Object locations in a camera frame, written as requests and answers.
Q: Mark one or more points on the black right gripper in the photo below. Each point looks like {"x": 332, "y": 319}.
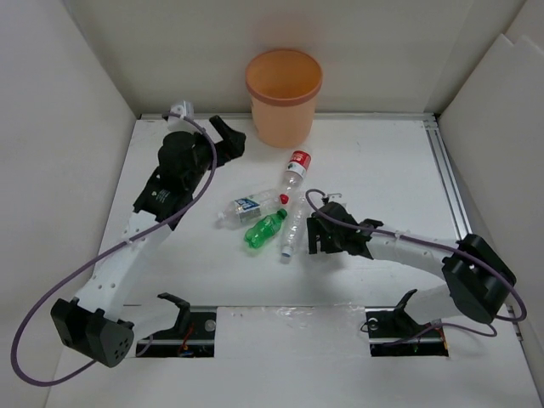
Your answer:
{"x": 315, "y": 228}

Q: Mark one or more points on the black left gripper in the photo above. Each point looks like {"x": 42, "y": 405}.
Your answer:
{"x": 231, "y": 146}

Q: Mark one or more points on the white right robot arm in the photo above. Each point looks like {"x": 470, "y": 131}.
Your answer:
{"x": 475, "y": 281}

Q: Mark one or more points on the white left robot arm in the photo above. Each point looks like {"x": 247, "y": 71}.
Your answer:
{"x": 94, "y": 323}

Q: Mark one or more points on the orange plastic bin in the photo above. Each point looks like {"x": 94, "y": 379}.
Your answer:
{"x": 283, "y": 85}

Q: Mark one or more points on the clear crushed blue-cap bottle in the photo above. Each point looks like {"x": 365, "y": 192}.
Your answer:
{"x": 294, "y": 228}

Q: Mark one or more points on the green plastic bottle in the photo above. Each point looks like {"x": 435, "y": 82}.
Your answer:
{"x": 264, "y": 229}

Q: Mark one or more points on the blue white label bottle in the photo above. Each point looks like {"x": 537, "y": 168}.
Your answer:
{"x": 249, "y": 208}

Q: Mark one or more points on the red label clear bottle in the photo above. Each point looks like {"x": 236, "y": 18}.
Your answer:
{"x": 294, "y": 174}

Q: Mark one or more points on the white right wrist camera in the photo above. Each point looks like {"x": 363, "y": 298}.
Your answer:
{"x": 330, "y": 197}

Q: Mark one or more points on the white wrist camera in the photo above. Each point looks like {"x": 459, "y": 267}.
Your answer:
{"x": 330, "y": 197}
{"x": 175, "y": 117}

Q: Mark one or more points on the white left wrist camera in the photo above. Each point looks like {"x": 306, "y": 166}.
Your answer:
{"x": 175, "y": 117}

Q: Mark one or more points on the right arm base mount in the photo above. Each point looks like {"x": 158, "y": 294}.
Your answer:
{"x": 393, "y": 333}

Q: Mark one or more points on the aluminium frame rail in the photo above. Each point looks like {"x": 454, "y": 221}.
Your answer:
{"x": 390, "y": 167}

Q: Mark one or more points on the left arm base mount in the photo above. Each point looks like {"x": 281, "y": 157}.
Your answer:
{"x": 170, "y": 327}

